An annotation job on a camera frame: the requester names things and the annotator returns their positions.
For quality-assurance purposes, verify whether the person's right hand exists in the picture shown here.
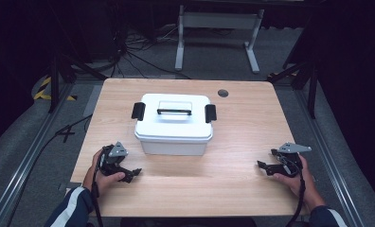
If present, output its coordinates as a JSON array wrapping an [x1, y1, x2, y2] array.
[[272, 153, 326, 213]]

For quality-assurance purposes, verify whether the black lid handle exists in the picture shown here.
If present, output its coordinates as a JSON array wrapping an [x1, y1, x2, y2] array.
[[156, 108, 193, 116]]

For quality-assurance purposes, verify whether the white box lid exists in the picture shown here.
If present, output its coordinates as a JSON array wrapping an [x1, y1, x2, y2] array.
[[134, 93, 214, 142]]

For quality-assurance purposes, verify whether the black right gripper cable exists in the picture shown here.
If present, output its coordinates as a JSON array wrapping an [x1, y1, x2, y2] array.
[[278, 153, 307, 227]]

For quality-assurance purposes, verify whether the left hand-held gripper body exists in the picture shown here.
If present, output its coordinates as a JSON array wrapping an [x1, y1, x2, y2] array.
[[98, 141, 130, 177]]

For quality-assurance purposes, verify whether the black metal tripod stand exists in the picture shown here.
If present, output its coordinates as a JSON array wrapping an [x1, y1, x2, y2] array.
[[47, 51, 108, 114], [266, 60, 320, 120]]

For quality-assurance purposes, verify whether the white plastic storage box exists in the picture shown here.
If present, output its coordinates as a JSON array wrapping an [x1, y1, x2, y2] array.
[[134, 131, 214, 157]]

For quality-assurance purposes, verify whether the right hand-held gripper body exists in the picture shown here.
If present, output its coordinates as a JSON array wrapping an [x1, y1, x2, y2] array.
[[270, 142, 313, 178]]

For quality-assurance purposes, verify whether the white metal stand frame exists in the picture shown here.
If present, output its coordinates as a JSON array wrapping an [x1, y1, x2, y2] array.
[[174, 4, 265, 75]]

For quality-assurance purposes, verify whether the black box latch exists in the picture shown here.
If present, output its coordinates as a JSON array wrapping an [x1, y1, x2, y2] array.
[[131, 101, 147, 122], [204, 103, 218, 124]]

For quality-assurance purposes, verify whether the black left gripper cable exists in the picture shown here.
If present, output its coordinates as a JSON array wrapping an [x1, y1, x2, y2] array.
[[91, 147, 109, 227]]

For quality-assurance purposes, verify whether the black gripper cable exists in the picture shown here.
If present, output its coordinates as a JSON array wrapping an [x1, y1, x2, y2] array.
[[278, 153, 307, 227], [91, 147, 109, 227]]

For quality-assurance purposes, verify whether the person's left hand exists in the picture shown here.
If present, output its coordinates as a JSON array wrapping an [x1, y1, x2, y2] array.
[[82, 148, 127, 197]]

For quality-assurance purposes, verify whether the aluminium floor rail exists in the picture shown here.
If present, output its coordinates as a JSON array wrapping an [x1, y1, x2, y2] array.
[[0, 82, 76, 227], [294, 88, 375, 227]]

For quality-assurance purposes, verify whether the bundle of black floor cables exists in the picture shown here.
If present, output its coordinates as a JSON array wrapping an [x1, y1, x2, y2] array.
[[109, 23, 191, 80]]

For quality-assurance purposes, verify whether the long black floor cable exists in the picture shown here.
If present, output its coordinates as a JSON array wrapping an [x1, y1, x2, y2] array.
[[5, 113, 94, 227]]

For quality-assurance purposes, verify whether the yellow black hazard tape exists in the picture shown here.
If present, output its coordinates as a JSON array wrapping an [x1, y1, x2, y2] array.
[[33, 76, 79, 102]]

